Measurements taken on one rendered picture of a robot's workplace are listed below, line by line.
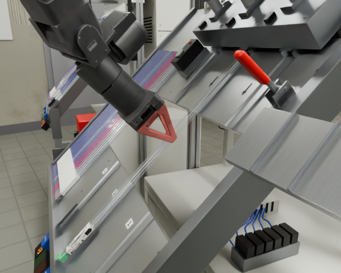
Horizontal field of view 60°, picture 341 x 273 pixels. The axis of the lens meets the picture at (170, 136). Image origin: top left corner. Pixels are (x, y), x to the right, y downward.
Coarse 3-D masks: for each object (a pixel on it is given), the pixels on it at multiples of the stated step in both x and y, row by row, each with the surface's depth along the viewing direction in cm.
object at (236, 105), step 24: (192, 24) 92; (168, 48) 93; (264, 48) 54; (336, 48) 41; (192, 72) 69; (216, 72) 61; (240, 72) 54; (288, 72) 45; (312, 72) 41; (168, 96) 69; (192, 96) 61; (216, 96) 54; (240, 96) 49; (264, 96) 45; (216, 120) 50; (240, 120) 45
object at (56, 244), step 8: (48, 168) 91; (48, 176) 86; (48, 184) 81; (48, 192) 77; (48, 200) 73; (56, 208) 70; (56, 216) 67; (56, 224) 64; (56, 232) 61; (56, 240) 58; (56, 248) 56; (56, 256) 54; (56, 264) 52; (56, 272) 50; (64, 272) 51
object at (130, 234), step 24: (96, 168) 71; (120, 168) 62; (72, 192) 72; (96, 192) 63; (72, 216) 62; (120, 216) 51; (144, 216) 46; (96, 240) 51; (120, 240) 46; (144, 240) 43; (168, 240) 39; (72, 264) 52; (96, 264) 47; (120, 264) 43; (144, 264) 40
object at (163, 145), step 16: (240, 64) 55; (224, 80) 54; (208, 96) 54; (192, 112) 54; (176, 128) 54; (160, 144) 54; (144, 160) 54; (112, 208) 53; (96, 224) 52; (64, 256) 52
